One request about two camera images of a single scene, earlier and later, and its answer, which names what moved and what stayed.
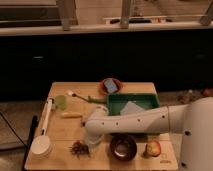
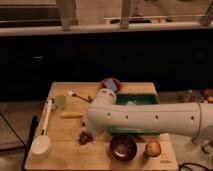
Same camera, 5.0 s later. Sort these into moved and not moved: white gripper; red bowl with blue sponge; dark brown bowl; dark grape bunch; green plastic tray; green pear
Moved: dark grape bunch; white gripper
Not moved: dark brown bowl; red bowl with blue sponge; green pear; green plastic tray
